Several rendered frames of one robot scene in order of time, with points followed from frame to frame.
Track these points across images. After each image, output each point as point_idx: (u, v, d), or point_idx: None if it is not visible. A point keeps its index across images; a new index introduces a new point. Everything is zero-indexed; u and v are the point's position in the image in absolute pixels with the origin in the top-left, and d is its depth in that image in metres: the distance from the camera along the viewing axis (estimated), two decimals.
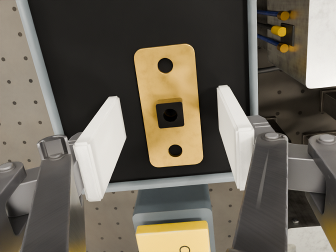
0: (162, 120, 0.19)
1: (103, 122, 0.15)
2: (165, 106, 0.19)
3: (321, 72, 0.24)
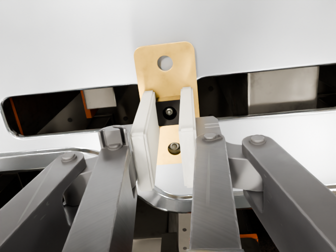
0: (162, 118, 0.19)
1: (150, 114, 0.16)
2: (165, 104, 0.19)
3: None
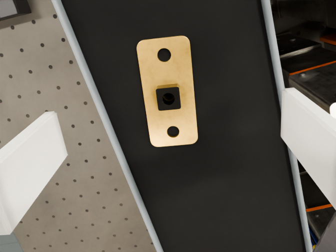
0: None
1: (21, 144, 0.14)
2: None
3: None
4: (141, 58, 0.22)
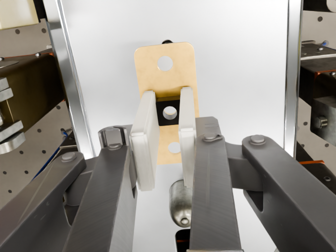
0: None
1: (150, 114, 0.16)
2: None
3: None
4: (139, 67, 0.19)
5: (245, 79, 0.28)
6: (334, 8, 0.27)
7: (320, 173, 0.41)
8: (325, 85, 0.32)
